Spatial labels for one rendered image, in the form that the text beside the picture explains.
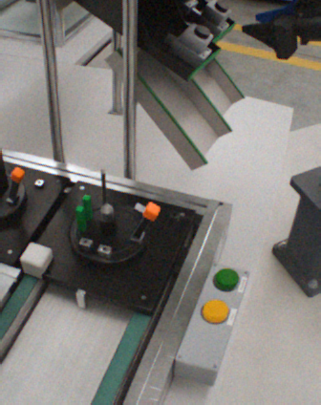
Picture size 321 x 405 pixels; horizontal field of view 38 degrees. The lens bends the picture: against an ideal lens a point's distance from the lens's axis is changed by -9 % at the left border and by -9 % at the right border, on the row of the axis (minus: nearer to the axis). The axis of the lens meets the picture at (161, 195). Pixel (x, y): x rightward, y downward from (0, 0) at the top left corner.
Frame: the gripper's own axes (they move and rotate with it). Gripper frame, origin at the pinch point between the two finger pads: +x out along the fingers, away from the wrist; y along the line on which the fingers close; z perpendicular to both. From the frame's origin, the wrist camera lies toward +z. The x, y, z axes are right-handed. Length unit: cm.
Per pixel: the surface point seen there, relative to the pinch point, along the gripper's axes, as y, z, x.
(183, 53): 2.3, -5.3, 16.0
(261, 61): -246, -106, 97
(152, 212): 26.5, -22.5, 12.1
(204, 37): 1.1, -2.6, 11.8
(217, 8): -13.3, -0.9, 15.4
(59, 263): 36, -29, 27
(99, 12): 6.6, 4.7, 29.4
